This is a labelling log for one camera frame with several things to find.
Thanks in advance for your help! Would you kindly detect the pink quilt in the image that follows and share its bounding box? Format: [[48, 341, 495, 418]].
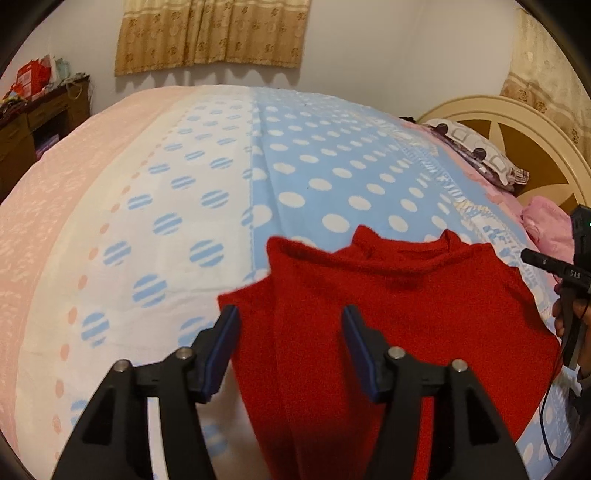
[[522, 196, 578, 266]]

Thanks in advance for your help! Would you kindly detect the pale teal bag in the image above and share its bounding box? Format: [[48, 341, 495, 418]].
[[53, 58, 75, 86]]

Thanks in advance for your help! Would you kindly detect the bed with dotted sheet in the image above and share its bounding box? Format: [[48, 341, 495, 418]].
[[0, 85, 578, 480]]

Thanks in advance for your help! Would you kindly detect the red gift bag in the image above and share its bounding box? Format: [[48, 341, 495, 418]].
[[16, 60, 51, 97]]

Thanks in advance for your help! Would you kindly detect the black cable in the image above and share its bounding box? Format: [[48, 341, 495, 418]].
[[541, 344, 578, 462]]

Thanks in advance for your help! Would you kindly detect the beige window curtain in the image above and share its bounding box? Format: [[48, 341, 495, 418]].
[[115, 0, 312, 77]]

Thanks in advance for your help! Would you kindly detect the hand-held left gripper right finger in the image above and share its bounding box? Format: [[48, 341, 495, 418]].
[[341, 305, 530, 480]]

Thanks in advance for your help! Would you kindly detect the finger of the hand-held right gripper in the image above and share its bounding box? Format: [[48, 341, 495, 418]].
[[521, 248, 559, 275]]

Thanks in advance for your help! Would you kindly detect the person's right hand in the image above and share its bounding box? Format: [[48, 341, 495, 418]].
[[551, 295, 572, 341]]

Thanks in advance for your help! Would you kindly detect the cream wooden headboard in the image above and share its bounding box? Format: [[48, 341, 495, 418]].
[[418, 95, 591, 208]]

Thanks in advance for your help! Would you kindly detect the pink storage box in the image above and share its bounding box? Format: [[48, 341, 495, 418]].
[[34, 134, 61, 158]]

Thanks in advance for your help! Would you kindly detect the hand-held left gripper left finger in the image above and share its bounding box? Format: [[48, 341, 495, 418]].
[[53, 305, 242, 480]]

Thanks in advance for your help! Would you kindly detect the patterned pillow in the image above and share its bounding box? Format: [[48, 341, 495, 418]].
[[422, 119, 531, 192]]

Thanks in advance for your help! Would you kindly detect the red knitted sweater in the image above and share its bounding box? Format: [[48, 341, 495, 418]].
[[217, 225, 561, 480]]

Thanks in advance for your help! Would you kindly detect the beige floral curtain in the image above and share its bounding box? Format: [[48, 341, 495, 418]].
[[501, 9, 591, 153]]

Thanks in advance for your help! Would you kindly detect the dark wooden desk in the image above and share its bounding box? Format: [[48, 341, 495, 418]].
[[0, 76, 90, 204]]

